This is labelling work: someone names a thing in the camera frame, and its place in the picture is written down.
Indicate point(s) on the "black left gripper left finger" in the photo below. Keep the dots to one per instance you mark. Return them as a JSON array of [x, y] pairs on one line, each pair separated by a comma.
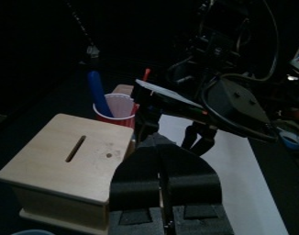
[[133, 180]]

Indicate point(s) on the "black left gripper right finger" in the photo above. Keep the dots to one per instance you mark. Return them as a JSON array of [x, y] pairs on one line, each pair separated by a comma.
[[192, 180]]

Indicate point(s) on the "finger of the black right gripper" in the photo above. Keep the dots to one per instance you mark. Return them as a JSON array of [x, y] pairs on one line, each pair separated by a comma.
[[149, 120], [200, 137]]

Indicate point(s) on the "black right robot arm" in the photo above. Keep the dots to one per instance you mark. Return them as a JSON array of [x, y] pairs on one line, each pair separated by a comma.
[[220, 36]]

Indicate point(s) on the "white cutting board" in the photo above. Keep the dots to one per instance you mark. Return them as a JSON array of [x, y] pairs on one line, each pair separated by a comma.
[[237, 183]]

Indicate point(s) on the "red plastic cup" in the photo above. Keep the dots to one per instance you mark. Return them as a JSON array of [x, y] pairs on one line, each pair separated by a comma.
[[124, 120]]

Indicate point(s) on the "orange-red thin stick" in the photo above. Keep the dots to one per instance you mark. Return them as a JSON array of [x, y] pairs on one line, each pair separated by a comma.
[[145, 74]]

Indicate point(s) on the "blue marker pen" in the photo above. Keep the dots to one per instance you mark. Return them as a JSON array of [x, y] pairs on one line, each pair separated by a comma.
[[97, 91]]

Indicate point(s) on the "wooden box with slot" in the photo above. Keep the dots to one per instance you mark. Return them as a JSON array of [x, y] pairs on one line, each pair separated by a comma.
[[69, 159]]

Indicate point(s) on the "blue tape roll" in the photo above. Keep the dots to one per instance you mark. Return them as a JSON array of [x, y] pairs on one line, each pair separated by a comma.
[[291, 140]]

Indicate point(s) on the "light blue round rim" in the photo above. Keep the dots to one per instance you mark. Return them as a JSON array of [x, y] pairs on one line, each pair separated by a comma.
[[32, 232]]

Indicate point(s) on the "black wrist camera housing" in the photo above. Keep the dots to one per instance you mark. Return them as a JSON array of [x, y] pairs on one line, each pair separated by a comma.
[[237, 104]]

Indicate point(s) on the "metal clip on frame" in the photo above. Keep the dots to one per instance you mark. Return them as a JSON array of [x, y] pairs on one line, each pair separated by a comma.
[[92, 52]]

